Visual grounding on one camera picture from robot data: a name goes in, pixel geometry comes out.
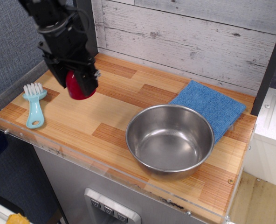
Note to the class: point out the blue microfiber cloth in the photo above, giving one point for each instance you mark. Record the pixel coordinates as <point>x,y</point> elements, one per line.
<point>218,109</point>

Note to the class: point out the yellow object at corner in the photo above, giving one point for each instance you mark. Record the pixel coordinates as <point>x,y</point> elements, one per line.
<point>17,219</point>

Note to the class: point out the dark metal frame post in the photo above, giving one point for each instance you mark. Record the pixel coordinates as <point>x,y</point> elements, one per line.
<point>86,6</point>

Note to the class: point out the light blue scrub brush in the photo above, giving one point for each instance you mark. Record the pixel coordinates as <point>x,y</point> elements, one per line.
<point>33,93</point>

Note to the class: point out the red toy pepper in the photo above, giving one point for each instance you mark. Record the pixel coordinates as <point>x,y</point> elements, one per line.
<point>74,89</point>

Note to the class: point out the silver dispenser button panel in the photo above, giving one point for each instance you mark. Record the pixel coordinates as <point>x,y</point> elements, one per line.
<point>105,210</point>

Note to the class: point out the clear acrylic guard rail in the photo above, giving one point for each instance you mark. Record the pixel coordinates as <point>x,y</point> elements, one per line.
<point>203,198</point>

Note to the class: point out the stainless steel bowl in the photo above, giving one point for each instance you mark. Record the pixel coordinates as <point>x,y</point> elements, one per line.
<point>170,141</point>

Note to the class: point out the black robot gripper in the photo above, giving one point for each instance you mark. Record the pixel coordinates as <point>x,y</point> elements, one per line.
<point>64,29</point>

